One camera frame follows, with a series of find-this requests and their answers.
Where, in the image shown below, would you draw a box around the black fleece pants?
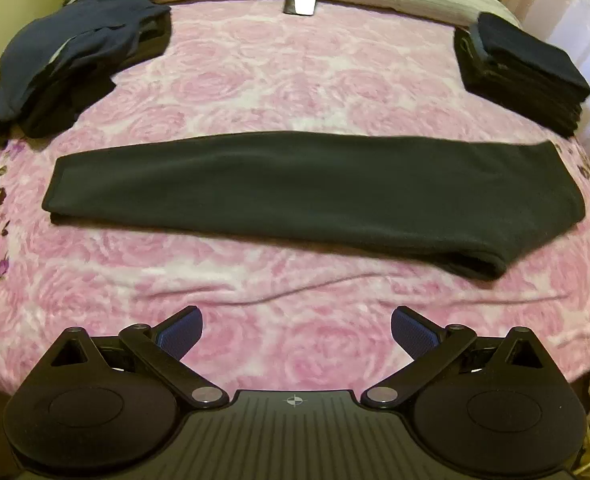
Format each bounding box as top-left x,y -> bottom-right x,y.
42,131 -> 586,281

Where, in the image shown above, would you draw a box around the stack of folded dark clothes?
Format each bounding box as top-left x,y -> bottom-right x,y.
453,12 -> 590,139

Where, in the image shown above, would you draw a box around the pile of dark clothes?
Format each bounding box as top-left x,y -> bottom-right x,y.
0,0 -> 171,148

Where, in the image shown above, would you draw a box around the pink rose blanket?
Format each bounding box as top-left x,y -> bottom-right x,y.
0,0 -> 590,391

